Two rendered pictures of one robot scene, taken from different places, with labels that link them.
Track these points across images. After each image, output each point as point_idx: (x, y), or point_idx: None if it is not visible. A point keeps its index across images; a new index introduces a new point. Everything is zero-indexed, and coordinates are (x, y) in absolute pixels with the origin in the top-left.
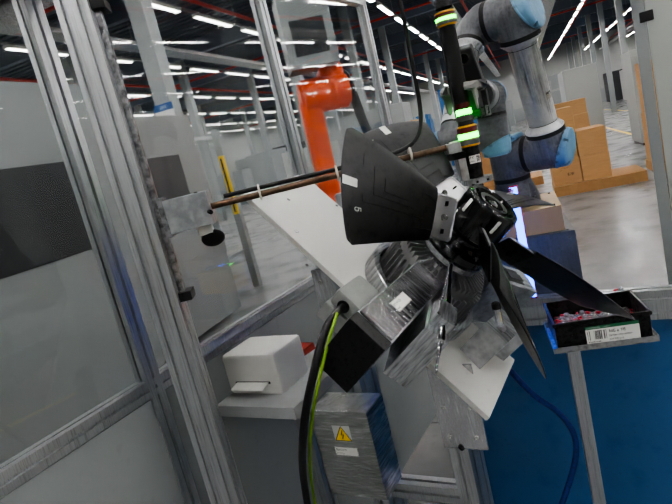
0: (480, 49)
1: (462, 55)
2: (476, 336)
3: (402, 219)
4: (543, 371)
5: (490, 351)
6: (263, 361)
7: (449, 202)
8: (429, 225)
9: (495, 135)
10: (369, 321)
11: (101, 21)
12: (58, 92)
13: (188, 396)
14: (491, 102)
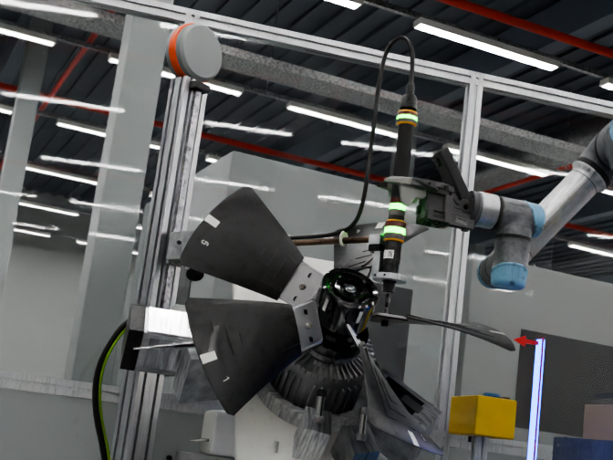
0: (594, 177)
1: (435, 158)
2: (300, 421)
3: (249, 268)
4: (218, 398)
5: (298, 437)
6: (212, 416)
7: (315, 276)
8: (280, 287)
9: (496, 259)
10: (148, 316)
11: (193, 97)
12: None
13: (125, 397)
14: (473, 214)
